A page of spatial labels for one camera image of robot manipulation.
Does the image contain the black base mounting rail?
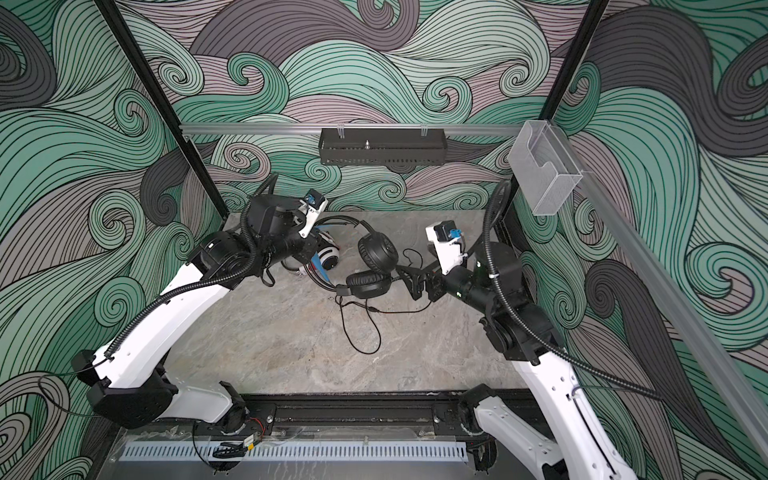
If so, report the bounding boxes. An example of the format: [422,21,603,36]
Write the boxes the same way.
[113,391,541,442]

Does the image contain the grey mesh wall holder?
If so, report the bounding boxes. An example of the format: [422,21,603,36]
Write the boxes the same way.
[507,120,583,216]

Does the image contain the black vertical frame post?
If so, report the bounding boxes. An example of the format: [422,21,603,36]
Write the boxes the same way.
[494,1,608,245]
[94,0,230,220]

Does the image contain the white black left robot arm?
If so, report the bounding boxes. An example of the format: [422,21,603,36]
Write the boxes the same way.
[72,175,329,434]

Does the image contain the black vertical frame post right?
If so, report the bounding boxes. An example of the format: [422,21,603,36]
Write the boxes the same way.
[494,1,608,245]

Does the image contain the white and black headphones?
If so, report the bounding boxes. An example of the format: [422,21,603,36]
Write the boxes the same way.
[309,230,340,280]

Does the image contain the black and blue headphones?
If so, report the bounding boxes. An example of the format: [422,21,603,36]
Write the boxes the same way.
[305,215,399,300]

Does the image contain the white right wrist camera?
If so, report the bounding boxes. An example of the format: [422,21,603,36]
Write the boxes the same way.
[425,220,467,275]

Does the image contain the white slotted cable duct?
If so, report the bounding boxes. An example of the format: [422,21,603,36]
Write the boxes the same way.
[119,441,469,463]

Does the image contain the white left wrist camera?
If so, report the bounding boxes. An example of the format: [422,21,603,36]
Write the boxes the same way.
[299,189,328,239]

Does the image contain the black perforated wall tray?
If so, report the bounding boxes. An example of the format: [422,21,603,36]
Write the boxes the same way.
[318,128,448,174]

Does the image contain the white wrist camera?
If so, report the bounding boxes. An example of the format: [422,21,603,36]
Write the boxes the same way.
[425,220,467,275]
[299,189,328,239]

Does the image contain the black vertical frame post left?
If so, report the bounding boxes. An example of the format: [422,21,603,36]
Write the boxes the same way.
[94,0,230,220]

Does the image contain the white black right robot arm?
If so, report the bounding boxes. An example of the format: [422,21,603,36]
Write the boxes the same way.
[396,180,657,479]

